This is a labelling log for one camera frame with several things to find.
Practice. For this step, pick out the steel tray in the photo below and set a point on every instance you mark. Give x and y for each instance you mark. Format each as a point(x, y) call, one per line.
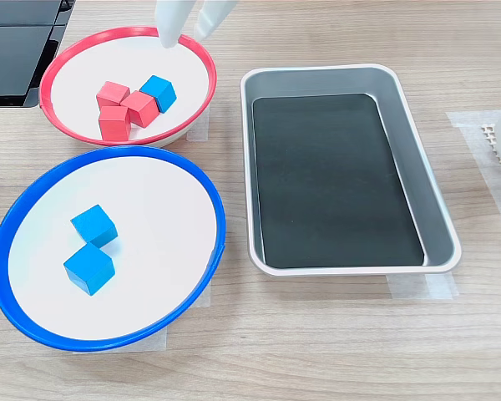
point(438, 234)

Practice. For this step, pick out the black mat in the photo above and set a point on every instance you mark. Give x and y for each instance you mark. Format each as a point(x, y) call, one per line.
point(334, 179)

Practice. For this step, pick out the red-rimmed white plate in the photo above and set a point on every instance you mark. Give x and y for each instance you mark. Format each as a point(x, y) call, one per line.
point(87, 62)

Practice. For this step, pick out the pale perforated base plate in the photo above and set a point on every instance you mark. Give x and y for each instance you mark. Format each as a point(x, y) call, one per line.
point(489, 135)

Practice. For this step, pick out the blue cube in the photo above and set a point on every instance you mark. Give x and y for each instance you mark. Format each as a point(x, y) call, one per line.
point(159, 92)
point(89, 269)
point(94, 225)

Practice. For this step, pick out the translucent tape piece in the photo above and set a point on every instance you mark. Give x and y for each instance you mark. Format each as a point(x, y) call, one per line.
point(199, 125)
point(421, 286)
point(203, 296)
point(476, 138)

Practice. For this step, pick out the blue-rimmed white plate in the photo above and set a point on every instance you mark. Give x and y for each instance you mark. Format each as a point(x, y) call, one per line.
point(158, 200)

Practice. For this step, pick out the black electronic device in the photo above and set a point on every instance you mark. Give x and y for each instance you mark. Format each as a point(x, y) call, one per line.
point(12, 54)

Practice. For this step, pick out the red cube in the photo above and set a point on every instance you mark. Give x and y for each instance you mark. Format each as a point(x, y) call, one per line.
point(140, 109)
point(112, 92)
point(114, 125)

